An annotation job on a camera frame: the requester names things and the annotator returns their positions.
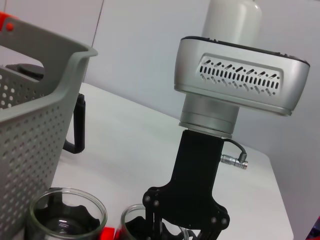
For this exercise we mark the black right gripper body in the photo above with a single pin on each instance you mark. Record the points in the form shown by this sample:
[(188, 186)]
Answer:
[(195, 175)]

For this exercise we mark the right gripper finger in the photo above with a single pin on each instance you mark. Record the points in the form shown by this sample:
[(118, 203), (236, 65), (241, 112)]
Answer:
[(153, 222), (212, 233)]

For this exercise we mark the glass teacup black base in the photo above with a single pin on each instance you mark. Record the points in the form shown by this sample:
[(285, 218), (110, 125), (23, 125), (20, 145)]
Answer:
[(132, 220), (75, 212)]

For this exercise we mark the grey perforated storage bin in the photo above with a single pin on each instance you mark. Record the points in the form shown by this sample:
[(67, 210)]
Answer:
[(30, 140)]

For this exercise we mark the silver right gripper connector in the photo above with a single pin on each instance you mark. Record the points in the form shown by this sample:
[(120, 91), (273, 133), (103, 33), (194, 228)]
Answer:
[(232, 161)]

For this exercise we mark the large red toy brick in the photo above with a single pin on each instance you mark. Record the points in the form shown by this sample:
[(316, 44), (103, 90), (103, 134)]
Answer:
[(107, 233)]

